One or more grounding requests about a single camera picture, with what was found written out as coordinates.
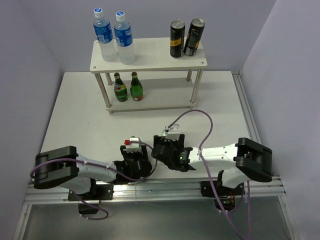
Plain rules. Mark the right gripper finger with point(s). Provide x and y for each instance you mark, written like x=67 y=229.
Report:
x=157 y=140
x=180 y=142

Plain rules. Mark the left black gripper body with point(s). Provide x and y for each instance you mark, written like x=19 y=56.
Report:
x=133 y=157

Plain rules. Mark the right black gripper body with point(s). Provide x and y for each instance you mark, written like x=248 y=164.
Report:
x=171 y=144

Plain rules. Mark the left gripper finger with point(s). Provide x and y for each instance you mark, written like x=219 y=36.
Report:
x=144 y=152
x=123 y=151

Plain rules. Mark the green glass bottle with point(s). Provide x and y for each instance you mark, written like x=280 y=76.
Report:
x=120 y=89
x=136 y=88

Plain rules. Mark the green glass bottle front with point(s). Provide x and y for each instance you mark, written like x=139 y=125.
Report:
x=120 y=89

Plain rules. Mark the small blue label water bottle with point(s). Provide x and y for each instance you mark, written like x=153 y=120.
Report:
x=124 y=39

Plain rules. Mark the clear soda bottle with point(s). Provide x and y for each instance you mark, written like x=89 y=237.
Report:
x=134 y=139
x=166 y=131

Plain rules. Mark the clear soda bottle front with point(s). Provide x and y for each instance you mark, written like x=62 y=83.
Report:
x=134 y=139

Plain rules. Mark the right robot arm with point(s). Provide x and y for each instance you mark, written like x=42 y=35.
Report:
x=237 y=163

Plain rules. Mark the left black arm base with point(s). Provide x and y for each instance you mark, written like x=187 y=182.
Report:
x=90 y=203

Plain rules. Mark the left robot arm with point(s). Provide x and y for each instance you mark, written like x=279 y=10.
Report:
x=65 y=167

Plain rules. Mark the white two-tier shelf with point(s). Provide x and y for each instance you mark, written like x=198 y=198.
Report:
x=167 y=82

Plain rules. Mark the black can yellow label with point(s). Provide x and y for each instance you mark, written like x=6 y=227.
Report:
x=177 y=37

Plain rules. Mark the black can gold top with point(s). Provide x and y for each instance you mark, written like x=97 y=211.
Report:
x=194 y=35

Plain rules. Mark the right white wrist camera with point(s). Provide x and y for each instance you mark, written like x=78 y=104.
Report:
x=174 y=133

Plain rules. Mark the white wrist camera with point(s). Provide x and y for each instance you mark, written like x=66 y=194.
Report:
x=174 y=133
x=132 y=147

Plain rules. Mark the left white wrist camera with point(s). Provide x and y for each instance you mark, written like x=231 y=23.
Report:
x=132 y=147

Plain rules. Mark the aluminium front rail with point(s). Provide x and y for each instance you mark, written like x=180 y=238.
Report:
x=152 y=190

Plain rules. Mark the aluminium side rail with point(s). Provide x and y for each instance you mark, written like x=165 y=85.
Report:
x=246 y=109

